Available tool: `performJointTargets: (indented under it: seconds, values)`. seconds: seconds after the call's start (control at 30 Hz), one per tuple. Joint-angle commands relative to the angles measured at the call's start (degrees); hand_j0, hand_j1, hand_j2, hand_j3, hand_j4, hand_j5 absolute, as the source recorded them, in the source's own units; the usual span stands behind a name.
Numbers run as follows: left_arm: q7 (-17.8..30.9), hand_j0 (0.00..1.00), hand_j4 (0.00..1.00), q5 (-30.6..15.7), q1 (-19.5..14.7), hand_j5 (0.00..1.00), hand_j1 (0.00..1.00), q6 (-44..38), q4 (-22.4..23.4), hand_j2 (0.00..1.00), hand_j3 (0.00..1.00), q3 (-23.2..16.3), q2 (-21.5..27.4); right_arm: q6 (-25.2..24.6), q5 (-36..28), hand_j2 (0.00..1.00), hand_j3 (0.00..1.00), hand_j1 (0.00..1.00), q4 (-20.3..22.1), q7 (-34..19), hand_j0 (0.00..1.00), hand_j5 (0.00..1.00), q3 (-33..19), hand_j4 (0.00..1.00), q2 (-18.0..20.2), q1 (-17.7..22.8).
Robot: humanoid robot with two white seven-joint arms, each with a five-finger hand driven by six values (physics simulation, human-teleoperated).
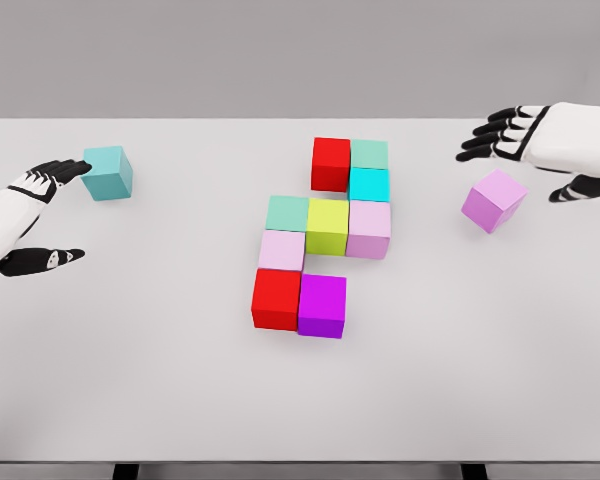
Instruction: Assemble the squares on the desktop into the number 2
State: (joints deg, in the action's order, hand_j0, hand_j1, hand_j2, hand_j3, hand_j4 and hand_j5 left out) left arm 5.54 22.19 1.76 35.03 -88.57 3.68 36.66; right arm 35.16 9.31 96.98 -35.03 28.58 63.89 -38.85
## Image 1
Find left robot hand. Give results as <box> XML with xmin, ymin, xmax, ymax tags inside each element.
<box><xmin>0</xmin><ymin>159</ymin><xmax>93</xmax><ymax>279</ymax></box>

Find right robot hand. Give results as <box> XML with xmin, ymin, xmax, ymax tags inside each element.
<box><xmin>455</xmin><ymin>102</ymin><xmax>600</xmax><ymax>204</ymax></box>

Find lilac cube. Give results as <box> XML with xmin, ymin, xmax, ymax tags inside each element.
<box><xmin>460</xmin><ymin>168</ymin><xmax>529</xmax><ymax>235</ymax></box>

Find teal cube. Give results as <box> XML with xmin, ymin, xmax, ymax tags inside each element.
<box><xmin>80</xmin><ymin>145</ymin><xmax>135</xmax><ymax>203</ymax></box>

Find mint green cube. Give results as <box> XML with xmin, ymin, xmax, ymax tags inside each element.
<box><xmin>349</xmin><ymin>139</ymin><xmax>390</xmax><ymax>171</ymax></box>
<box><xmin>265</xmin><ymin>195</ymin><xmax>310</xmax><ymax>233</ymax></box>

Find cyan cube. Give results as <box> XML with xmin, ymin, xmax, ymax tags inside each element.
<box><xmin>347</xmin><ymin>167</ymin><xmax>391</xmax><ymax>204</ymax></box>

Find pale pink cube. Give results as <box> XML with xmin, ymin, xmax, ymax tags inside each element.
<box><xmin>345</xmin><ymin>199</ymin><xmax>392</xmax><ymax>261</ymax></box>
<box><xmin>257</xmin><ymin>229</ymin><xmax>307</xmax><ymax>273</ymax></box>

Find red cube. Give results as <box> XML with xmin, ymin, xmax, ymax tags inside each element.
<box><xmin>310</xmin><ymin>137</ymin><xmax>352</xmax><ymax>194</ymax></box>
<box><xmin>251</xmin><ymin>268</ymin><xmax>303</xmax><ymax>332</ymax></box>

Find yellow-green cube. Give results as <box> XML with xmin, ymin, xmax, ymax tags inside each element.
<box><xmin>304</xmin><ymin>197</ymin><xmax>351</xmax><ymax>257</ymax></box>

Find magenta purple cube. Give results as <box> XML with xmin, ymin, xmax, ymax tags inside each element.
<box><xmin>296</xmin><ymin>273</ymin><xmax>348</xmax><ymax>340</ymax></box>

